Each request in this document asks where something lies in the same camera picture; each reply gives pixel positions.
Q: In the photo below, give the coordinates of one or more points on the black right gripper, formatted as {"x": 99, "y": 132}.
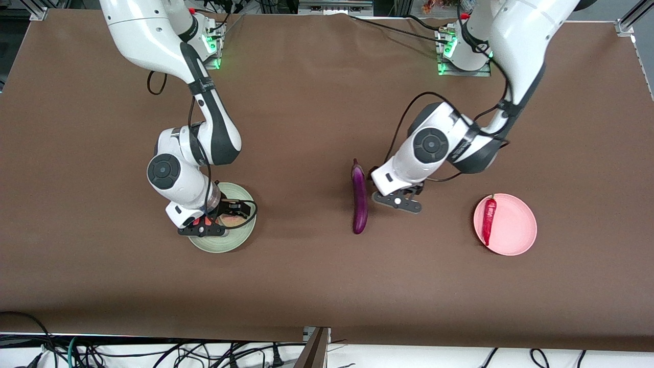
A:
{"x": 228, "y": 208}

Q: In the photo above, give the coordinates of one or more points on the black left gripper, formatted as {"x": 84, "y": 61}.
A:
{"x": 415, "y": 190}

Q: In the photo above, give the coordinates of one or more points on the pale pink peach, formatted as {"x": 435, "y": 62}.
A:
{"x": 231, "y": 221}

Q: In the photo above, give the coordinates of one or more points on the long purple eggplant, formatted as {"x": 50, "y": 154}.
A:
{"x": 360, "y": 204}

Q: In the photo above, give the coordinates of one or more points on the red pomegranate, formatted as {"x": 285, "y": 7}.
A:
{"x": 208, "y": 223}

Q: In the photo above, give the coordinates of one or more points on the red chili pepper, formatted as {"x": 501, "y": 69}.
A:
{"x": 489, "y": 220}

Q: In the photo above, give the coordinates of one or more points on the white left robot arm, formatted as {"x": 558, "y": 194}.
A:
{"x": 521, "y": 41}

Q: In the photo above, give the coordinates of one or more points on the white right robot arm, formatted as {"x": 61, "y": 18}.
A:
{"x": 153, "y": 30}

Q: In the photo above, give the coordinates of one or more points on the pale green round plate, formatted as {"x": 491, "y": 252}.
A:
{"x": 225, "y": 244}

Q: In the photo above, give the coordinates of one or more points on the brown table cover sheet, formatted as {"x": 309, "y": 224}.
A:
{"x": 306, "y": 128}

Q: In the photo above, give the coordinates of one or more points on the pink round plate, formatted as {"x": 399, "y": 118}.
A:
{"x": 513, "y": 225}

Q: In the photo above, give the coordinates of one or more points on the black power plug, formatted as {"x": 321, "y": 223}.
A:
{"x": 277, "y": 358}

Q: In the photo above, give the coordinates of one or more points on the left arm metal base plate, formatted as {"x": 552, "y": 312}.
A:
{"x": 480, "y": 73}

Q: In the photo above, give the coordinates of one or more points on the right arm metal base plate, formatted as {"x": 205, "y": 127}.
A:
{"x": 217, "y": 64}

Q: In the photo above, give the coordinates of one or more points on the metal table post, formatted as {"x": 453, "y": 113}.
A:
{"x": 314, "y": 352}

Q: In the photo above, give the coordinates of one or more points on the aluminium frame profile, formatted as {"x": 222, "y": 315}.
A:
{"x": 332, "y": 7}

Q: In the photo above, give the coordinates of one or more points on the aluminium corner bracket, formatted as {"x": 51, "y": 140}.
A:
{"x": 623, "y": 26}
{"x": 39, "y": 14}

